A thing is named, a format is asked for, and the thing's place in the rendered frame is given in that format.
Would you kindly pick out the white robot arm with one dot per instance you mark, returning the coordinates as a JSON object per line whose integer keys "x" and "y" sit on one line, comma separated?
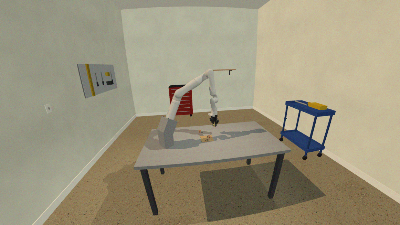
{"x": 191, "y": 85}

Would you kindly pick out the tan flat mat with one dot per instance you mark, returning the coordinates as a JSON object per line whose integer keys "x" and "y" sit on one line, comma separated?
{"x": 203, "y": 138}

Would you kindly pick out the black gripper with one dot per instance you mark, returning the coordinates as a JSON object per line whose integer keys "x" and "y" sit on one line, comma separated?
{"x": 214, "y": 119}

